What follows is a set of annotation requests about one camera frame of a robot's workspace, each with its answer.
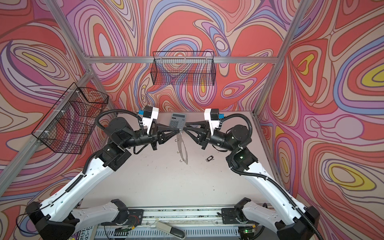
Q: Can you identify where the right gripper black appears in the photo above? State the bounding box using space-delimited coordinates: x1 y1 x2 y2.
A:
183 121 237 153

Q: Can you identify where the black wire basket wall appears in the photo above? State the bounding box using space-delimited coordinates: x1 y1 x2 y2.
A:
151 51 216 86
32 83 109 155

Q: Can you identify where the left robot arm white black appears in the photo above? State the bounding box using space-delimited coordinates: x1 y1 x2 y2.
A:
26 107 180 240

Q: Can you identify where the black wire basket back wall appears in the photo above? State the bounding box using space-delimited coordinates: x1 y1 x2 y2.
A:
151 51 216 86

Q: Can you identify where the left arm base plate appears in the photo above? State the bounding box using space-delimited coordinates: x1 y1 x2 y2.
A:
117 209 144 227

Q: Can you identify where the teal calculator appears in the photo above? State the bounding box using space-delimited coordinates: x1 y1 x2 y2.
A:
169 113 187 130

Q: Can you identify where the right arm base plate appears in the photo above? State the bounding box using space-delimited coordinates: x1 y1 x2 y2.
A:
218 208 258 226

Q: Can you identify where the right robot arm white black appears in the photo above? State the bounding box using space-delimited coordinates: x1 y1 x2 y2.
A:
183 114 324 240

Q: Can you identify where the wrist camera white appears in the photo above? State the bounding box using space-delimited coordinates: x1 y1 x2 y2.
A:
204 109 225 136
138 106 159 135

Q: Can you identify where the black wire basket left wall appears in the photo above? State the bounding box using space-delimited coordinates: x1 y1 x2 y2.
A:
32 83 109 155

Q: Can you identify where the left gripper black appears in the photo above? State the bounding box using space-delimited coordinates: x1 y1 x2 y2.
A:
120 122 178 153

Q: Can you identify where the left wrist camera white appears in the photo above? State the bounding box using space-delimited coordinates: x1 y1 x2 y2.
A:
138 106 159 135

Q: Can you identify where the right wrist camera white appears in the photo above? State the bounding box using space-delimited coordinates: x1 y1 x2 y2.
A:
204 109 225 136

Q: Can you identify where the grey foot pedal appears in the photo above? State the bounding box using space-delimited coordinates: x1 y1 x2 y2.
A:
156 222 186 240

